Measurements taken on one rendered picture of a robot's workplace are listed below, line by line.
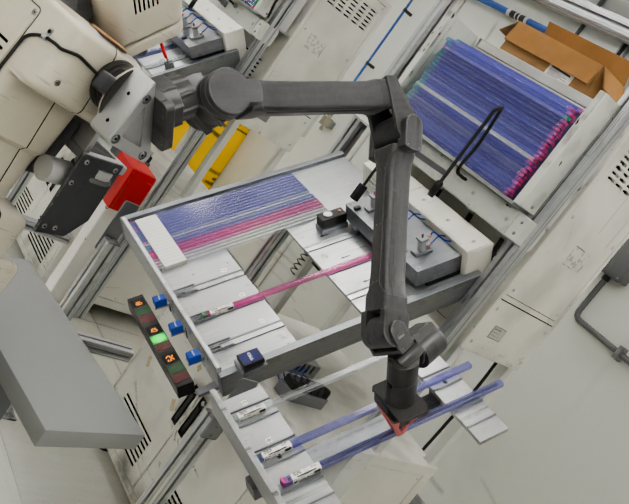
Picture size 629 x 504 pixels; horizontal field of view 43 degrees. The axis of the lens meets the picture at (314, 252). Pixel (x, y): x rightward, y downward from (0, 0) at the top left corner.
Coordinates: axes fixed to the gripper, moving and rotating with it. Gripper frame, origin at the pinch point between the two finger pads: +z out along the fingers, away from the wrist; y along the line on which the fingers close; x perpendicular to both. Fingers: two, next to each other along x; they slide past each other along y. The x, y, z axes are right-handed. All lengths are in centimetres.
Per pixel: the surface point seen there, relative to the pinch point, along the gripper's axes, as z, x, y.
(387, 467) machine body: 66, -23, 33
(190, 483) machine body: 60, 29, 52
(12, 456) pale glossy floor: 62, 69, 86
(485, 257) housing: 3, -50, 36
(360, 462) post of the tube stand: 11.7, 5.5, 4.4
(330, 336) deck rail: 6.6, -4.8, 34.4
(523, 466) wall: 153, -110, 59
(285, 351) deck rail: 5.9, 6.7, 34.6
